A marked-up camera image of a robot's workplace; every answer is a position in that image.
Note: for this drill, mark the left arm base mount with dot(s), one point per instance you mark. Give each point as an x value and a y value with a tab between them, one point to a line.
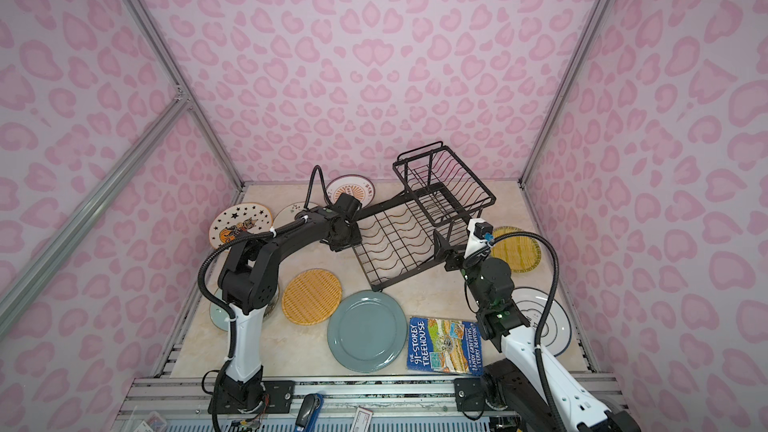
271	396

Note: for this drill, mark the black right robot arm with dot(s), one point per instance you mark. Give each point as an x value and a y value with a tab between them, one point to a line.
529	379

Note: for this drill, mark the orange woven plate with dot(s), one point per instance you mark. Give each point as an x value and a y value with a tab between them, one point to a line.
312	297

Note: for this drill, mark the blue black tool handle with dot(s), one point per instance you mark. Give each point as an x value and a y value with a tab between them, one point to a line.
309	412

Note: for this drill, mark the aluminium frame rail front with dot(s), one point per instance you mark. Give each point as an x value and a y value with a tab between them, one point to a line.
398	403

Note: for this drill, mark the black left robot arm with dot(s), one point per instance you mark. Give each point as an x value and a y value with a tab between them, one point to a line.
248	282

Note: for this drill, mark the black wire dish rack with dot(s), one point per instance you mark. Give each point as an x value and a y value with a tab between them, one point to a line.
441	192

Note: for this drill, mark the large grey-green plate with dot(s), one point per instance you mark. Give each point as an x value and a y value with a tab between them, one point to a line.
367	332

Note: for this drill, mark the yellow-green woven plate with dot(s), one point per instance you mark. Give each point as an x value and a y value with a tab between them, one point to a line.
522	254

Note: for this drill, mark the white plate orange sun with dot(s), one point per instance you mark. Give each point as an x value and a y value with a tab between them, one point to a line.
354	185

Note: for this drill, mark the light blue flower plate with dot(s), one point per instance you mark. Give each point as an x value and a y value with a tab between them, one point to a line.
220	318

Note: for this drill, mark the star pattern cat plate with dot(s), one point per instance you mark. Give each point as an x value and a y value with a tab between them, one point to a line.
248	217

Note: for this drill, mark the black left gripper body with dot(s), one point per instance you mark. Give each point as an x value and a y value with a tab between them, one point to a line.
352	236

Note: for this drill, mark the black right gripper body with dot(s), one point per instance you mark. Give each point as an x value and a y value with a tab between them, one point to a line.
459	263

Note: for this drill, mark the white plate black rings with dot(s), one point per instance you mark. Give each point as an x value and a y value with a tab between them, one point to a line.
549	318

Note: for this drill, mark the blue treehouse book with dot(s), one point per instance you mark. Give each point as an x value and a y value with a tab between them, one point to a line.
436	345

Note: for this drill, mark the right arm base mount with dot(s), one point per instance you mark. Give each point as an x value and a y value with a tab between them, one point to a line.
478	395

